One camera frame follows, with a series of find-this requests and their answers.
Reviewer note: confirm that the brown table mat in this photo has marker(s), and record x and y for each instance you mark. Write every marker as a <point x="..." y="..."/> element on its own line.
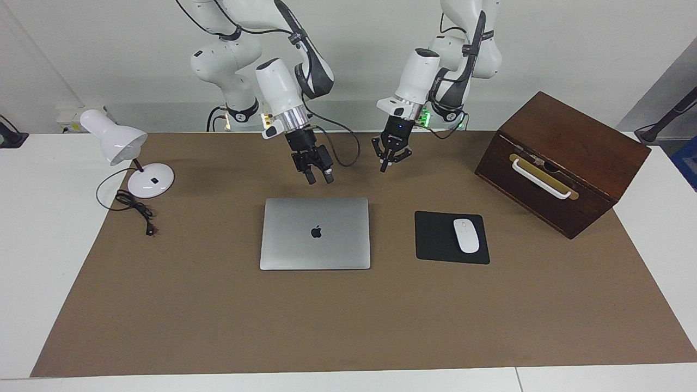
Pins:
<point x="326" y="326"/>

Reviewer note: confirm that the silver laptop with apple logo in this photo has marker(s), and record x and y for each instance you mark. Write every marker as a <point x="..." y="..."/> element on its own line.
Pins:
<point x="294" y="245"/>

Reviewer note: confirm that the black tripod stand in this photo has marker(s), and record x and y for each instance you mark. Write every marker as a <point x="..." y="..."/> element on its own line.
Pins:
<point x="653" y="133"/>

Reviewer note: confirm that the white computer mouse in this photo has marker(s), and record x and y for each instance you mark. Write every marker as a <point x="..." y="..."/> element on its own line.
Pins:
<point x="466" y="237"/>

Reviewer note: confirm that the black mouse pad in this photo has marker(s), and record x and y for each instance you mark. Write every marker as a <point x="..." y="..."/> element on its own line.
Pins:
<point x="435" y="239"/>

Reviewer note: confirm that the white power strip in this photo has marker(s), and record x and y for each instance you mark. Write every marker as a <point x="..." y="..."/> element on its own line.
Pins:
<point x="71" y="117"/>

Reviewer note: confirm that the black stand foot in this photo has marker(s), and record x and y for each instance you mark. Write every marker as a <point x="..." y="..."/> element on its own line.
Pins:
<point x="11" y="139"/>

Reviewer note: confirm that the blue crate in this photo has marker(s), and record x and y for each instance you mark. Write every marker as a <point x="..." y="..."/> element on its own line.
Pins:
<point x="687" y="160"/>

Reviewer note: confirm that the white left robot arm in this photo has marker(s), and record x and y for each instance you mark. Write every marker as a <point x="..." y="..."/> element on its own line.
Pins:
<point x="416" y="76"/>

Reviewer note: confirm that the dark brown wooden box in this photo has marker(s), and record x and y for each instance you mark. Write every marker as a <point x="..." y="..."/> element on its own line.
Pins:
<point x="577" y="136"/>

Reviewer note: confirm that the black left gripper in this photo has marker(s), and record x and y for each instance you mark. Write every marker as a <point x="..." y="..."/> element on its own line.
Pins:
<point x="396" y="133"/>

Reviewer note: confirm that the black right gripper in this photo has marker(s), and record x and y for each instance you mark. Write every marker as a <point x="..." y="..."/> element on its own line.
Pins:
<point x="305" y="149"/>

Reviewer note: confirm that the white desk lamp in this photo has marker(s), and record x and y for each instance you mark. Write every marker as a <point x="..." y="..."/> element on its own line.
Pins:
<point x="117" y="139"/>

